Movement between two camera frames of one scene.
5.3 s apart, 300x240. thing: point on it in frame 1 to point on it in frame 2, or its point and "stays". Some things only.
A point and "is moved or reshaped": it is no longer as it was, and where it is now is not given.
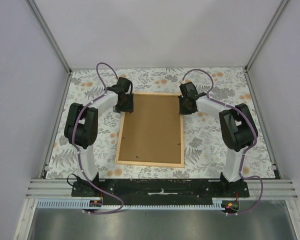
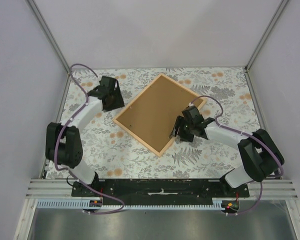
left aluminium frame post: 49,34 stays
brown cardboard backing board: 152,132 is moved or reshaped
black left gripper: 128,108 to 119,102
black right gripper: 182,111 to 180,121
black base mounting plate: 160,189 stays
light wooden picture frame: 117,161 to 150,117
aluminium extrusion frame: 270,189 stays
